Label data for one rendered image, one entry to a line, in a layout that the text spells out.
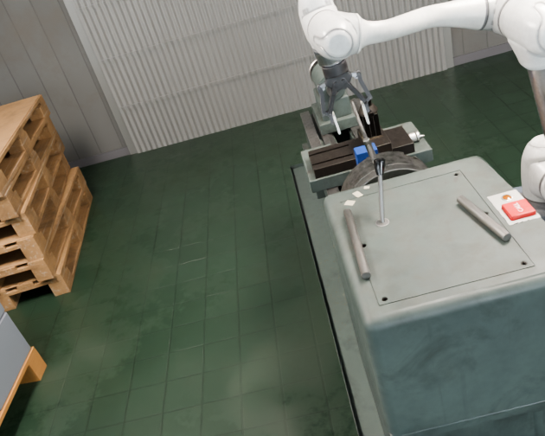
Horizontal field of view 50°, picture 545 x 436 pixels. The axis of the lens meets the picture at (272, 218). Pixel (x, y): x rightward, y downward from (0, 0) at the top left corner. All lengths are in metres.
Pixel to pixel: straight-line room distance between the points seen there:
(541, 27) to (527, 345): 0.80
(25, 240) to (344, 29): 2.85
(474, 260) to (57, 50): 4.65
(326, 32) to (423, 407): 0.95
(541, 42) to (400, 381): 0.93
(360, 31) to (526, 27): 0.43
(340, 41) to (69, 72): 4.27
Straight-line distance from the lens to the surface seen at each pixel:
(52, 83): 5.67
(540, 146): 2.17
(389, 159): 1.86
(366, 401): 2.05
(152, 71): 5.40
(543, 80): 1.82
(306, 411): 2.77
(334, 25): 1.53
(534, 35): 1.70
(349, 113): 2.96
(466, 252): 1.42
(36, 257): 4.01
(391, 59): 5.53
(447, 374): 1.44
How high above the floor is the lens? 2.15
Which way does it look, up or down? 32 degrees down
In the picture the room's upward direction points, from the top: 17 degrees counter-clockwise
